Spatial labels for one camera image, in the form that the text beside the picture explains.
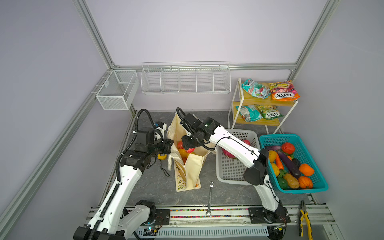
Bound yellow pear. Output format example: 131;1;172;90
178;149;192;159

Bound cream floral tote bag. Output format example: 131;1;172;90
167;114;211;192

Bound orange bell pepper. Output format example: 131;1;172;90
299;164;315;177

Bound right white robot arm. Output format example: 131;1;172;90
177;108;284;216

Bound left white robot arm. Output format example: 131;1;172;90
73;139;174;240

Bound teal snack bag lower shelf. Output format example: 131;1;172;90
236;105;263;123

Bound teal snack bag shelf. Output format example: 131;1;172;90
241;79;271;99
236;105;263;123

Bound teal snack bag upper shelf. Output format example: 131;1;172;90
241;79;271;99

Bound green Fox's candy bag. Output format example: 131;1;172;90
257;105;284;120

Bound orange Fox's candy bag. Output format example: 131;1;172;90
268;81;301;102

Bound yellow tape measure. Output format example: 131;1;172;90
158;154;170;177

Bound small red apple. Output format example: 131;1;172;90
186;148;195;154

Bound red dragon fruit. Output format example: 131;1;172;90
222;149;236;159

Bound white plastic basket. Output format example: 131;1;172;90
216;129;261;186

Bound silver combination wrench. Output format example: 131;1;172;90
206;181;214;218

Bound small white mesh basket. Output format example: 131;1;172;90
96;70;139;111

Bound white two-tier wooden shelf rack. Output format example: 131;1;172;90
227;77;299;135

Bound small purple eggplant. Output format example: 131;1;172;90
265;145;281;151

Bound orange carrot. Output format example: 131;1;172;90
275;155;284;170

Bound red tomato in teal basket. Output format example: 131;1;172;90
281;143;296;155

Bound green bell pepper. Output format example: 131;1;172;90
278;178;290;190

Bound teal plastic basket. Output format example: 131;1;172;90
260;134;329;194

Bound brown potato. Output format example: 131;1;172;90
283;174;300;189

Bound orange pumpkin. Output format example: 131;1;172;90
298;177;314;190

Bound long white wire basket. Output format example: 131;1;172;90
141;62;232;94

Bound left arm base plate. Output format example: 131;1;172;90
141;209;171;226

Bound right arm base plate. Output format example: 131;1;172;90
248;206;291;224

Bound yellow handled pliers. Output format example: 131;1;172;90
299;201;313;240

